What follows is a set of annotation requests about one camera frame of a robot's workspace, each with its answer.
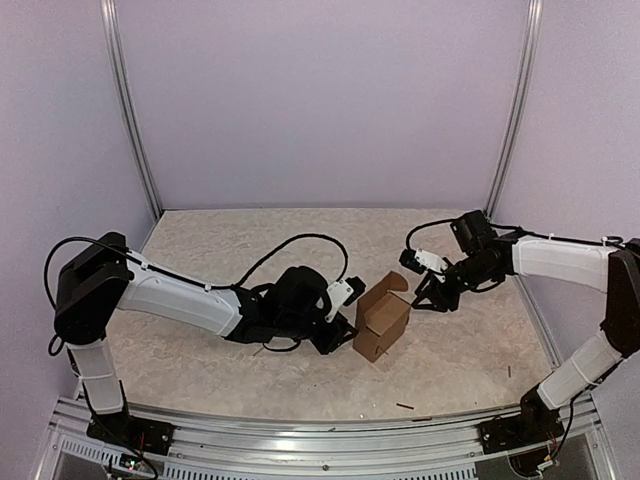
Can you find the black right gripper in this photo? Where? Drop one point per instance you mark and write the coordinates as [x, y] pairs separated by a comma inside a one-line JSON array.
[[448, 300]]

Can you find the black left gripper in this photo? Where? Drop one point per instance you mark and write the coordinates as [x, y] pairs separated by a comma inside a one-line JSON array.
[[335, 338]]

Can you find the brown cardboard box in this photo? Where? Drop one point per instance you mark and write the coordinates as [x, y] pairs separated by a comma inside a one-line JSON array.
[[381, 316]]

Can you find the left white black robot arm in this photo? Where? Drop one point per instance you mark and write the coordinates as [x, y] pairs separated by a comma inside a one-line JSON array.
[[301, 305]]

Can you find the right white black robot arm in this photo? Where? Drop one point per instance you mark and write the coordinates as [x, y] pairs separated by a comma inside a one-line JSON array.
[[598, 282]]

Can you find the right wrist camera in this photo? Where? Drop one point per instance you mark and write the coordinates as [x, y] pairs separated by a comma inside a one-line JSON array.
[[420, 261]]

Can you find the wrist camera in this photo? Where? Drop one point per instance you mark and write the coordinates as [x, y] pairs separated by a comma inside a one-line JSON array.
[[420, 261], [343, 293]]

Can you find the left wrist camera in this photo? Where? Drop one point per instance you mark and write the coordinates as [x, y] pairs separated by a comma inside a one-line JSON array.
[[343, 293]]

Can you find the front aluminium frame rail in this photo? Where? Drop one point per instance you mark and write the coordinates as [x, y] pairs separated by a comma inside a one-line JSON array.
[[218, 447]]

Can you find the right aluminium corner post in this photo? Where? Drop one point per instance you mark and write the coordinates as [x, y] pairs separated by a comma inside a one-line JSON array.
[[518, 104]]

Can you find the aluminium corner post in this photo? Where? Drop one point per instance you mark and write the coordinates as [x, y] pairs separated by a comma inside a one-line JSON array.
[[518, 104], [117, 61]]

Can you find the left aluminium corner post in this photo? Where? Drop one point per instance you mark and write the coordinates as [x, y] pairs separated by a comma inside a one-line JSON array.
[[117, 61]]

